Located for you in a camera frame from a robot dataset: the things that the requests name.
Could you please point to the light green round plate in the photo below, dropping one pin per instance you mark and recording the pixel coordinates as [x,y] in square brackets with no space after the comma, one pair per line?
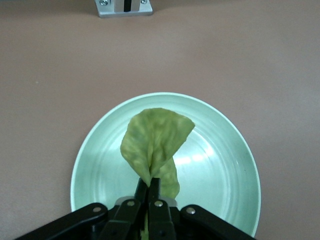
[220,175]

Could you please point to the brown table mat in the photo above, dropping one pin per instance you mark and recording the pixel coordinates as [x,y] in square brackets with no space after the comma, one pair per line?
[50,75]

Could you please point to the green lettuce leaf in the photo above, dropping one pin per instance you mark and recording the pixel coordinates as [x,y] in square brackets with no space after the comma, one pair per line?
[155,140]

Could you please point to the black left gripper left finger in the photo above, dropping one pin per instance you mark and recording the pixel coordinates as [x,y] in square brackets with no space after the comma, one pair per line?
[120,220]

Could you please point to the silver camera mount bracket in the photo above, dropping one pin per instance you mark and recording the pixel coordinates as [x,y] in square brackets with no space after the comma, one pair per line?
[112,11]

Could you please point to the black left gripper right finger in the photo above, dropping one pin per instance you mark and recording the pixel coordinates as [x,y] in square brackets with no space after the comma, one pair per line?
[162,220]

